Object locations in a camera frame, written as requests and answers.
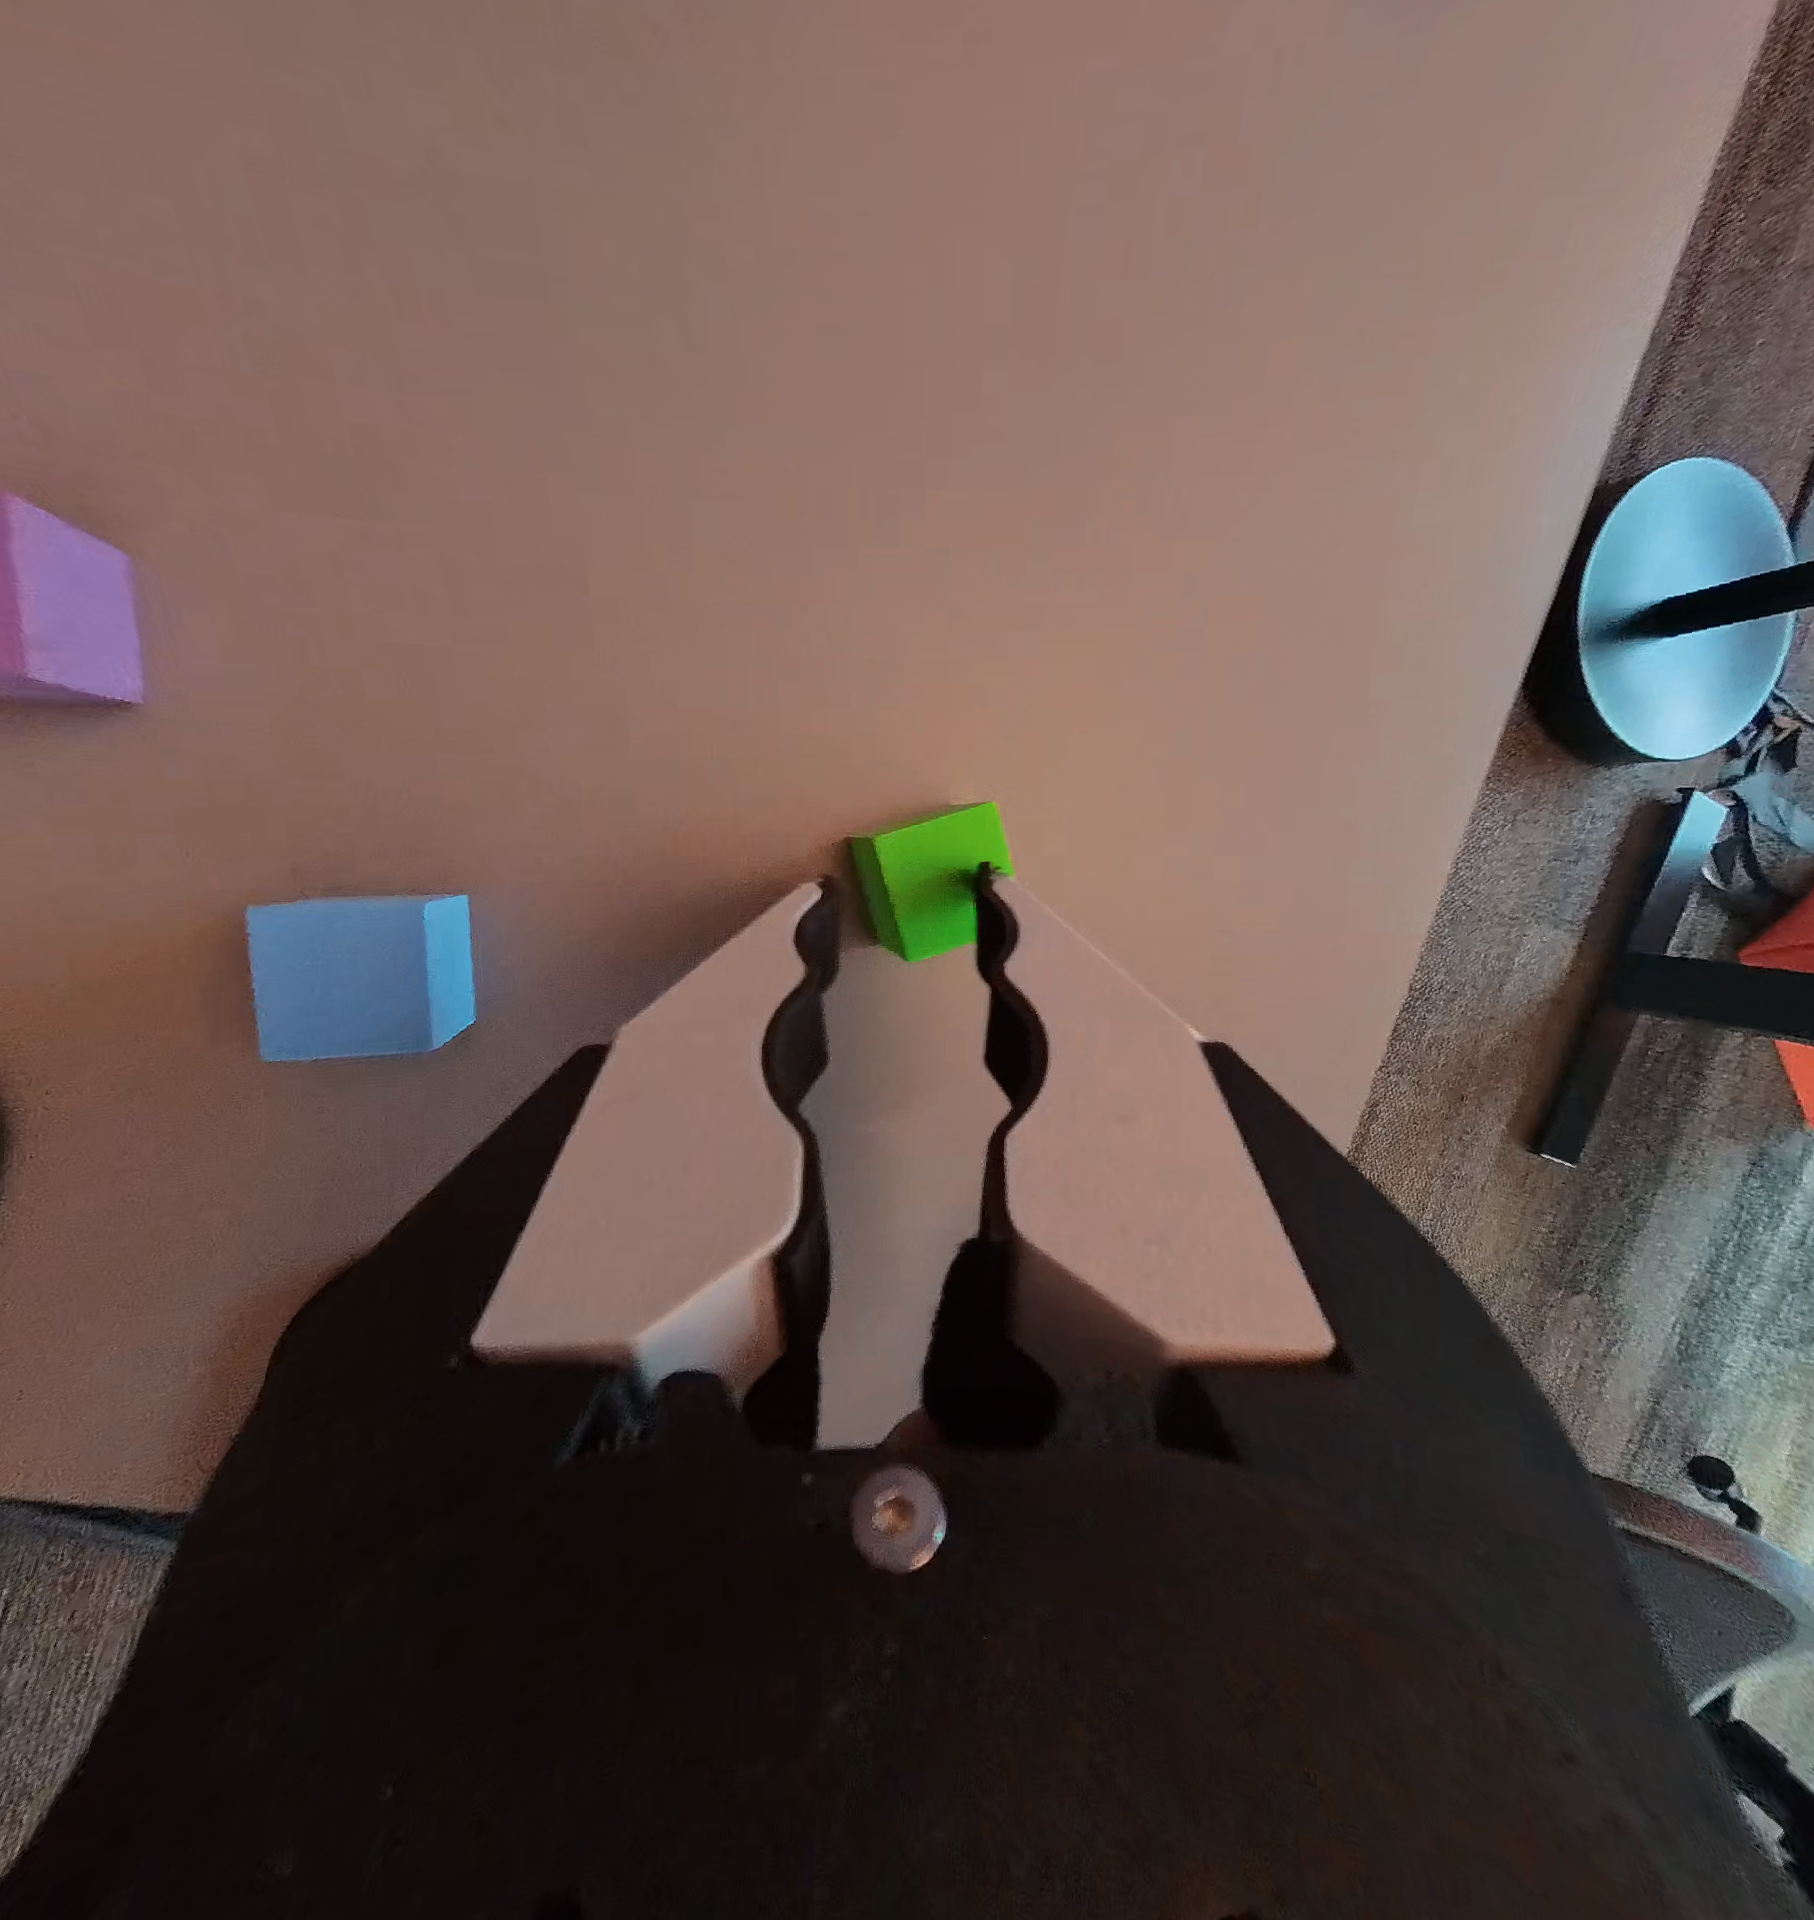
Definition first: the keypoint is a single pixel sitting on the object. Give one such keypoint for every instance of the grey office chair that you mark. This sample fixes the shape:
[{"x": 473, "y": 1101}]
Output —
[{"x": 1702, "y": 1575}]

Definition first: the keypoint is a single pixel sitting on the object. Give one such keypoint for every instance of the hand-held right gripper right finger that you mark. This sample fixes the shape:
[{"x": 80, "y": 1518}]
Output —
[{"x": 1163, "y": 1200}]

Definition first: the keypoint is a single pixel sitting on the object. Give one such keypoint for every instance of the purple foam cube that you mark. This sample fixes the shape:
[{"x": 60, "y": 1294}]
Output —
[{"x": 53, "y": 599}]

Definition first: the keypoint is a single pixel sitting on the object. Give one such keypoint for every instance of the black table foot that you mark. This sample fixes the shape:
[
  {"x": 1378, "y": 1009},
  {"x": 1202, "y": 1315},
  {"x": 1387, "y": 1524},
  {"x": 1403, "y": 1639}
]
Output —
[{"x": 1716, "y": 990}]

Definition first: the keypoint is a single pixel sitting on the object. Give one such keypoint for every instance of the green foam cube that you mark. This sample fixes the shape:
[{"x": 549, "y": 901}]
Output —
[{"x": 922, "y": 892}]

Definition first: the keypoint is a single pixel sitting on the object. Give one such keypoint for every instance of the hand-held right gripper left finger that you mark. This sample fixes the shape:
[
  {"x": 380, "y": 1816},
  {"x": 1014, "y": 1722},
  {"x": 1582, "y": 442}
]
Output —
[{"x": 653, "y": 1200}]

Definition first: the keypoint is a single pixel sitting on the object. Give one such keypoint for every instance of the blue foam cube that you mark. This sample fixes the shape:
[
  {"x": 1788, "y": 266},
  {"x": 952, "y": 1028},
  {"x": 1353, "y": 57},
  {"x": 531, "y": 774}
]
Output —
[{"x": 337, "y": 976}]

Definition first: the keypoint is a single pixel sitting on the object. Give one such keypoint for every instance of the black pole with round base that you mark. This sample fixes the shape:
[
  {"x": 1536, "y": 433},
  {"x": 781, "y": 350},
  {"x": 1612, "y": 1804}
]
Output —
[{"x": 1673, "y": 675}]

